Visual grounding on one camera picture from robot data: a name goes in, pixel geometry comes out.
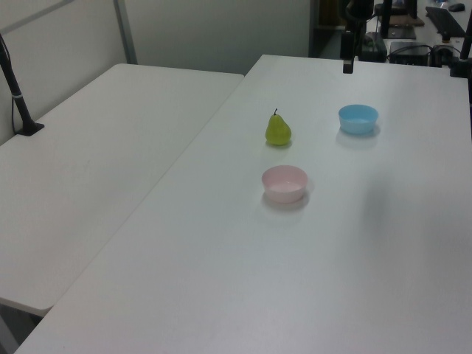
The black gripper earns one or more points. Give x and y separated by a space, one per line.
359 9

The green pear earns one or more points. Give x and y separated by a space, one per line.
277 131

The blue plastic bowl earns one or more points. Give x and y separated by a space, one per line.
357 119

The pink plastic bowl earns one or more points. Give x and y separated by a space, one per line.
284 184

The thin black stand pole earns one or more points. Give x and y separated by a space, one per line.
386 18

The black electronics box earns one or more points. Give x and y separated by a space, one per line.
409 53

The brown wooden board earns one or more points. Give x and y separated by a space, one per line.
405 20

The black keyboard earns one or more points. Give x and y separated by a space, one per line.
446 20

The black clamp pole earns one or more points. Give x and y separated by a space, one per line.
461 62

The black computer mouse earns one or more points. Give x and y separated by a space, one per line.
458 6

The grey partition frame post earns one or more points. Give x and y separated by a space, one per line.
126 33

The black camera pole with base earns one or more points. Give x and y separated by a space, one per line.
19 107

